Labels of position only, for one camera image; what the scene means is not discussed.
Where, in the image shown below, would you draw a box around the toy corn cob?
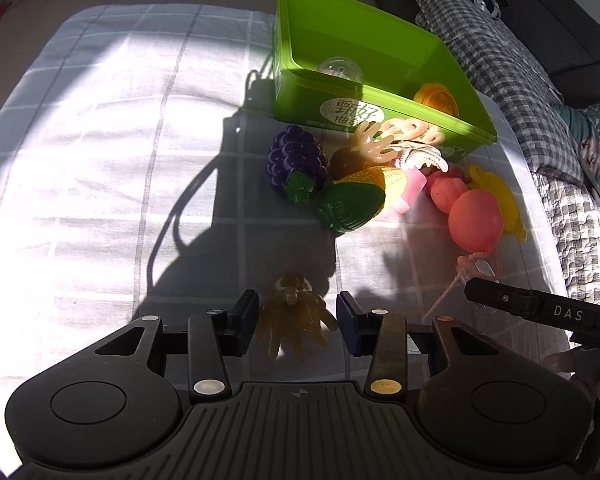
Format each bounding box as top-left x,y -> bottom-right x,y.
315,166 -> 407,234

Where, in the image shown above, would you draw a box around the pink toy pig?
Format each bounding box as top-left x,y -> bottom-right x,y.
427,171 -> 504,254

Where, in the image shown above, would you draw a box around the yellow toy pot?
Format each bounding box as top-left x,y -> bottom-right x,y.
468,164 -> 527,243

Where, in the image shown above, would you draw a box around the purple toy grapes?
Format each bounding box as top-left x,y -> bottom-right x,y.
266,125 -> 327,204

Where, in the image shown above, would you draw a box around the clear pink capsule ball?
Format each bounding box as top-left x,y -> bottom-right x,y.
317,56 -> 364,84

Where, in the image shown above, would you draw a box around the grey checked table cloth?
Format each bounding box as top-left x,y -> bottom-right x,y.
0,4 -> 568,472

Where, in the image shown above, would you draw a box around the grey plaid sofa cover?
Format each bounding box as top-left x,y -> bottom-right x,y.
416,0 -> 600,304

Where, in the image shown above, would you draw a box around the dark grey sofa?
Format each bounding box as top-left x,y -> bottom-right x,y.
375,0 -> 600,108

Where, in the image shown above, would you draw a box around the green plastic storage bin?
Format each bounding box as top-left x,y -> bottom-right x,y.
273,0 -> 498,160

